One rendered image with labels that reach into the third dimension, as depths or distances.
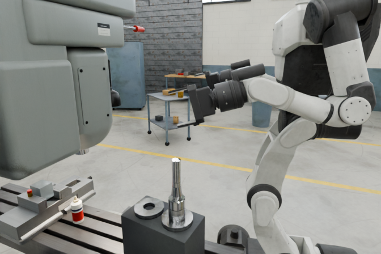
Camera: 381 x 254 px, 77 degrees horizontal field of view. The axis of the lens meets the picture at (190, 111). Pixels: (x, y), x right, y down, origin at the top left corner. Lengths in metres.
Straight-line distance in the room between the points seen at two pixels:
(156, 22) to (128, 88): 3.18
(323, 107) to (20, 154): 0.76
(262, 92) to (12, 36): 0.59
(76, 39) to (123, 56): 6.19
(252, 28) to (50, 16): 7.71
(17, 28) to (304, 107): 0.72
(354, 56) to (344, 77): 0.06
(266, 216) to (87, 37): 0.93
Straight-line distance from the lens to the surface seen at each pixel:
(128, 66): 6.87
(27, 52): 0.64
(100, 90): 0.80
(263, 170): 1.06
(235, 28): 8.28
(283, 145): 0.99
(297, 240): 1.44
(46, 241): 1.09
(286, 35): 0.90
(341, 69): 0.78
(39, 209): 1.11
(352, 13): 0.80
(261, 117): 5.47
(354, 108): 0.77
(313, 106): 0.76
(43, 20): 0.66
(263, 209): 1.10
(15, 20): 0.63
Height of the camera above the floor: 1.61
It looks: 14 degrees down
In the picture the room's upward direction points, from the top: straight up
